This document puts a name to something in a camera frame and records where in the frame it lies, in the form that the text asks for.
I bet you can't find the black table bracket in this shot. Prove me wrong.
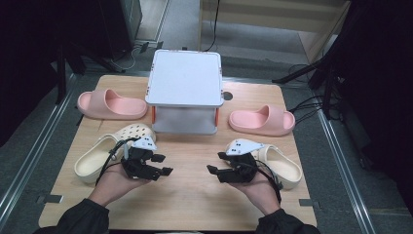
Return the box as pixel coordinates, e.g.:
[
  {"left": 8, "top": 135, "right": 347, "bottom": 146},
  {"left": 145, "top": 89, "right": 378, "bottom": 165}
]
[
  {"left": 36, "top": 194, "right": 64, "bottom": 206},
  {"left": 298, "top": 198, "right": 321, "bottom": 210}
]

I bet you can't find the pink slide slipper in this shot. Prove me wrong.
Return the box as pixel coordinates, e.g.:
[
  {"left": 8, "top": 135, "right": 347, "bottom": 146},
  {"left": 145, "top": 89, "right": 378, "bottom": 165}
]
[
  {"left": 76, "top": 88, "right": 149, "bottom": 121},
  {"left": 228, "top": 104, "right": 296, "bottom": 137}
]

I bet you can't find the light wooden board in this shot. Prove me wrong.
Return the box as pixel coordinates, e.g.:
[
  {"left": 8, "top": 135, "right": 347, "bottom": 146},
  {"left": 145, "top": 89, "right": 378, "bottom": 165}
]
[{"left": 198, "top": 0, "right": 354, "bottom": 64}]

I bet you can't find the white storage box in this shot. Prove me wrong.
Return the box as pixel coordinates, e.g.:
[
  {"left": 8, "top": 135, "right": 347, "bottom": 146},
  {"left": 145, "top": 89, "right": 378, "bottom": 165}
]
[{"left": 144, "top": 49, "right": 226, "bottom": 136}]

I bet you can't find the black tripod stand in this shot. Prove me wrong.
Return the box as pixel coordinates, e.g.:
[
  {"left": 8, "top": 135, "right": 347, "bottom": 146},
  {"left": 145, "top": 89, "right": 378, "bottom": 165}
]
[
  {"left": 55, "top": 42, "right": 127, "bottom": 105},
  {"left": 272, "top": 55, "right": 346, "bottom": 121}
]

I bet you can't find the hanging black cable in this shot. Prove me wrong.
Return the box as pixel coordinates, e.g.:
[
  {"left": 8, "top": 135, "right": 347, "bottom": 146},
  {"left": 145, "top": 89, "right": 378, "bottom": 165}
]
[{"left": 203, "top": 0, "right": 222, "bottom": 53}]

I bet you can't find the dark curtain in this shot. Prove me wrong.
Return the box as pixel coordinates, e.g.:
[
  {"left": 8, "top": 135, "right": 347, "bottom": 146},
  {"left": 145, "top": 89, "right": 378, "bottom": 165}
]
[
  {"left": 337, "top": 0, "right": 413, "bottom": 209},
  {"left": 0, "top": 0, "right": 101, "bottom": 147}
]

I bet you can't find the dark cabinet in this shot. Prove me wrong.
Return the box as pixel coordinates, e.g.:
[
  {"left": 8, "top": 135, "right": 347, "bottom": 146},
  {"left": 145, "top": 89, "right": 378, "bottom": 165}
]
[{"left": 96, "top": 0, "right": 144, "bottom": 60}]

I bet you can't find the right hand-held gripper black cable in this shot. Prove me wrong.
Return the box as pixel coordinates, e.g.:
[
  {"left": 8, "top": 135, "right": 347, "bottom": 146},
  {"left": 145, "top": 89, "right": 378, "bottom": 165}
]
[{"left": 255, "top": 159, "right": 284, "bottom": 205}]

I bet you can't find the black floor cable bundle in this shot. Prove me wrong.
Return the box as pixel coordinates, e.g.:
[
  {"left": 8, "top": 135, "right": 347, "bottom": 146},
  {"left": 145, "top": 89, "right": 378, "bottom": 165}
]
[{"left": 287, "top": 94, "right": 342, "bottom": 127}]

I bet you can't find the left hand-held gripper black cable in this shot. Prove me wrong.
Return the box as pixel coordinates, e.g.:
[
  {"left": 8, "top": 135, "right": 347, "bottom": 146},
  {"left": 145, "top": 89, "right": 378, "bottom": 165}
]
[{"left": 94, "top": 137, "right": 141, "bottom": 187}]

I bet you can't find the white floor cable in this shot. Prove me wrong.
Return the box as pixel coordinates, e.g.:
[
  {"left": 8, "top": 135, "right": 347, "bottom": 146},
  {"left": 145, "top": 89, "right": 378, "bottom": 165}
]
[{"left": 110, "top": 48, "right": 138, "bottom": 71}]

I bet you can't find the person's right hand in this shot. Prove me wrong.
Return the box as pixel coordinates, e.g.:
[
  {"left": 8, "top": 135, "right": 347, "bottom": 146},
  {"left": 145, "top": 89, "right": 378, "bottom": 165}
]
[{"left": 231, "top": 174, "right": 282, "bottom": 216}]

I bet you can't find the hand-held gripper black cable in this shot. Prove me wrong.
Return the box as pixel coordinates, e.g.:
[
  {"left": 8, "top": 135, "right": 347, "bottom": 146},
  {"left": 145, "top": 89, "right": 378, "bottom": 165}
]
[
  {"left": 255, "top": 159, "right": 284, "bottom": 205},
  {"left": 94, "top": 137, "right": 141, "bottom": 187}
]

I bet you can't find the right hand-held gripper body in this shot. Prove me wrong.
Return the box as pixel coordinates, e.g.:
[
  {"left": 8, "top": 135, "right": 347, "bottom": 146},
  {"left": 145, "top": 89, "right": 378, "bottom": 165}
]
[{"left": 217, "top": 138, "right": 265, "bottom": 184}]

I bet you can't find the person's left hand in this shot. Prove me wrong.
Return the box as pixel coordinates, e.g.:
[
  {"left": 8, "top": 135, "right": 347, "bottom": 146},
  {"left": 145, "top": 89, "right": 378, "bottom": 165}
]
[{"left": 88, "top": 162, "right": 152, "bottom": 208}]

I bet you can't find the cream perforated clog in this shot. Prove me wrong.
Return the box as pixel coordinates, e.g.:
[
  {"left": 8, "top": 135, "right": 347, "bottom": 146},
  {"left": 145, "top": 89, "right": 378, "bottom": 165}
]
[
  {"left": 252, "top": 143, "right": 303, "bottom": 191},
  {"left": 73, "top": 123, "right": 157, "bottom": 184}
]

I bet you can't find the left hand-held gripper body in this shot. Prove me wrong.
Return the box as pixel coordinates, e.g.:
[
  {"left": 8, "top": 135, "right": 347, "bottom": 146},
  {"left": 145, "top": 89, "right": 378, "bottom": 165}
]
[{"left": 120, "top": 136, "right": 164, "bottom": 181}]

